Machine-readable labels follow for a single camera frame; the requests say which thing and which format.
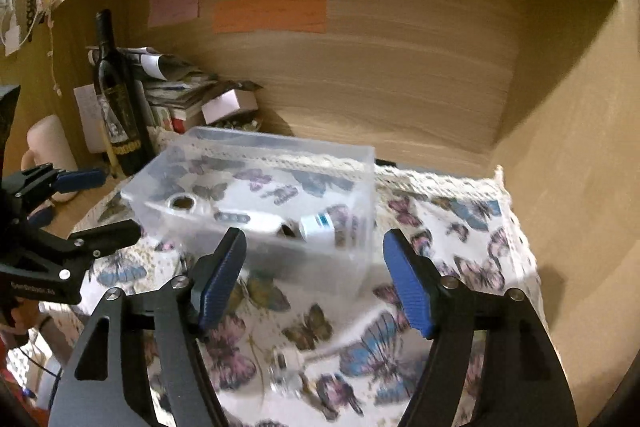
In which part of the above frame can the small white blue box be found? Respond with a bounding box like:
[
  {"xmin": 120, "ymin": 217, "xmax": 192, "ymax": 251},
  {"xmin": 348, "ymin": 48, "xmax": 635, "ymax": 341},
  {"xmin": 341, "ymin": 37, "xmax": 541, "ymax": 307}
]
[{"xmin": 298, "ymin": 211, "xmax": 336, "ymax": 251}]

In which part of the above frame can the white handheld device in box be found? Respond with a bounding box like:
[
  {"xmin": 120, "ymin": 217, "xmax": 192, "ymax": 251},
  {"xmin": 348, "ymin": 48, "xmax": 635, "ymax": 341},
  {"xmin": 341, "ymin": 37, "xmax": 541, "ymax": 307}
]
[{"xmin": 162, "ymin": 193, "xmax": 298, "ymax": 239}]

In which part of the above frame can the orange sticky note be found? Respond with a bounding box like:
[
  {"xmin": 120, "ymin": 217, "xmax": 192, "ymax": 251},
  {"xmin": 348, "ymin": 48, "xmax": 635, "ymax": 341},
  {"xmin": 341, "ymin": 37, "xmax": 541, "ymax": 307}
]
[{"xmin": 213, "ymin": 0, "xmax": 328, "ymax": 34}]

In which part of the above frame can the beige ceramic mug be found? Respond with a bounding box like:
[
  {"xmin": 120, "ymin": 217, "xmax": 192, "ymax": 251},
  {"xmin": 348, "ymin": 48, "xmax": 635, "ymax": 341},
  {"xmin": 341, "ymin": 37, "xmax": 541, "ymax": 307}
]
[{"xmin": 21, "ymin": 115, "xmax": 77, "ymax": 171}]

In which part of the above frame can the butterfly print lace cloth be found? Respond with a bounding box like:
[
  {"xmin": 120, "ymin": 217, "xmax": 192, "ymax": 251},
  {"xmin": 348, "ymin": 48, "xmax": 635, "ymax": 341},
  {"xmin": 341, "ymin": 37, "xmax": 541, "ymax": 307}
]
[{"xmin": 44, "ymin": 126, "xmax": 547, "ymax": 427}]

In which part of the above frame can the white paper sheet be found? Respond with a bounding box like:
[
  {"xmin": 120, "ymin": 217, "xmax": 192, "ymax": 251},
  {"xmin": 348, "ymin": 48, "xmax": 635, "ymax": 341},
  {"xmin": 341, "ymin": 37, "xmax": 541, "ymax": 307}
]
[{"xmin": 74, "ymin": 84, "xmax": 106, "ymax": 154}]

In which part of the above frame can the stack of papers and magazines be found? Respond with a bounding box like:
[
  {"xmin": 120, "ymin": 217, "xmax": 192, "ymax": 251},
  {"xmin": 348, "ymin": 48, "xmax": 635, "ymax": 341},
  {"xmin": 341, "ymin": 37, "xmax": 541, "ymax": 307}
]
[{"xmin": 88, "ymin": 46, "xmax": 218, "ymax": 131}]

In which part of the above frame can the clear plastic storage box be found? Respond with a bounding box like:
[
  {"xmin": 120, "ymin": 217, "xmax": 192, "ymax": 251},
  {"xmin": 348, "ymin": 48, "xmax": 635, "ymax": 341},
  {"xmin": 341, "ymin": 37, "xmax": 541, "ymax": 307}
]
[{"xmin": 122, "ymin": 127, "xmax": 375, "ymax": 297}]

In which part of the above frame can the pink sticky note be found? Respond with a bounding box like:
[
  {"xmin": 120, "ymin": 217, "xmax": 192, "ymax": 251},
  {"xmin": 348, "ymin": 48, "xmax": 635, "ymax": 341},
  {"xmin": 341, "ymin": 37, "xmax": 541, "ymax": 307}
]
[{"xmin": 148, "ymin": 0, "xmax": 200, "ymax": 28}]

